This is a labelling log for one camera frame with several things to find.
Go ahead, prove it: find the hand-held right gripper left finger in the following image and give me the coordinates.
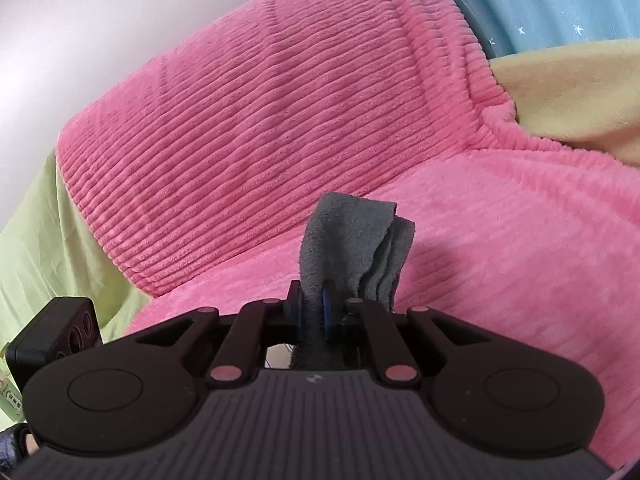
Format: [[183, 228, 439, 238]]
[[135, 280, 303, 387]]

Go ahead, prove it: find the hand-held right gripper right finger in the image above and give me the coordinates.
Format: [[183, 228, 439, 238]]
[[322, 287, 493, 386]]

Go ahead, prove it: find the grey cleaning cloth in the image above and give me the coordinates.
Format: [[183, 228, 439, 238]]
[[290, 191, 417, 371]]

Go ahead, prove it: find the green labelled bottle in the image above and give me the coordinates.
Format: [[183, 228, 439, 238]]
[[0, 342, 26, 423]]

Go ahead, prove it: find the green bed sheet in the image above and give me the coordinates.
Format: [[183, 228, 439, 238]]
[[0, 147, 151, 431]]

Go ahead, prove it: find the pink ribbed fleece blanket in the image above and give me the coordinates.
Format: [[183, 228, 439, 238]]
[[54, 0, 516, 298]]

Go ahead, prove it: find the yellow fleece blanket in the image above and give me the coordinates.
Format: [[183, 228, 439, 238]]
[[487, 37, 640, 166]]

